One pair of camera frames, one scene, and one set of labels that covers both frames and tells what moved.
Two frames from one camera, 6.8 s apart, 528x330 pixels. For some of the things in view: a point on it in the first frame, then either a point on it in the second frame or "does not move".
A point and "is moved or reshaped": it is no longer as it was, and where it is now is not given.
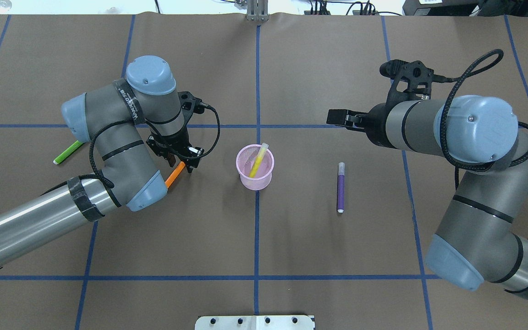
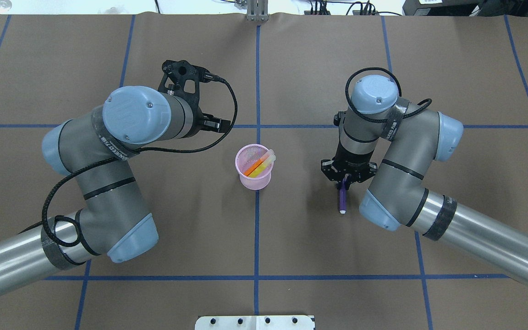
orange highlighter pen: (174, 174) → (258, 162)
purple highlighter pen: (341, 187) does not move
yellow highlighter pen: (263, 149) is moved or reshaped
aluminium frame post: (257, 10) does not move
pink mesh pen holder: (246, 157) does not move
